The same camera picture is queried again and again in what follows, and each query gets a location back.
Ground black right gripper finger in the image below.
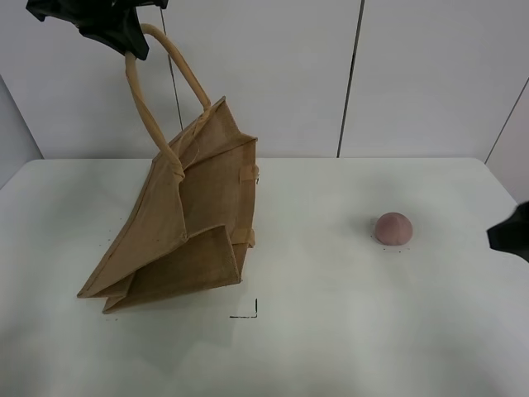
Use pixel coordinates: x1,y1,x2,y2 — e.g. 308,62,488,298
487,202,529,262

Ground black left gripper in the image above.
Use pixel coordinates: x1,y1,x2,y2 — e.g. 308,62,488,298
26,0,169,60

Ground brown linen tote bag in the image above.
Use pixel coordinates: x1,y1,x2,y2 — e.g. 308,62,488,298
79,24,259,313

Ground pink peach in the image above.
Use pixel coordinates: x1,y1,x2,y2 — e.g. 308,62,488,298
374,213,413,246

